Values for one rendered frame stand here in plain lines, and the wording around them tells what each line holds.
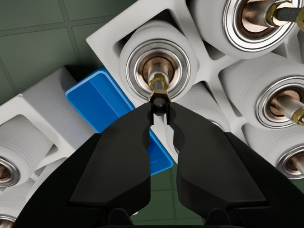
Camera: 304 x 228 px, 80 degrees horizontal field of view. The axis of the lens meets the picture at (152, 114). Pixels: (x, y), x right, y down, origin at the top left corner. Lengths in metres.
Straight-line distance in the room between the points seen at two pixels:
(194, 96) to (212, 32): 0.11
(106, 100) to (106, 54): 0.25
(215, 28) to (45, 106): 0.32
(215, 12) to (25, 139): 0.35
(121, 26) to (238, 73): 0.18
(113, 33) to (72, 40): 0.23
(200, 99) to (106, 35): 0.16
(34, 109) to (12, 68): 0.23
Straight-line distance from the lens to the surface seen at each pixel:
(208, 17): 0.23
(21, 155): 0.37
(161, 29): 0.22
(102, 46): 0.29
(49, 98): 0.42
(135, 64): 0.21
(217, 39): 0.23
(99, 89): 0.52
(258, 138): 0.37
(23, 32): 0.55
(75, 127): 0.44
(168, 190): 0.77
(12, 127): 0.41
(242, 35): 0.23
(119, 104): 0.52
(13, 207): 0.50
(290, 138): 0.34
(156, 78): 0.18
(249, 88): 0.27
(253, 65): 0.30
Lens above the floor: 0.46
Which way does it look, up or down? 60 degrees down
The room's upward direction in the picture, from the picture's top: 179 degrees counter-clockwise
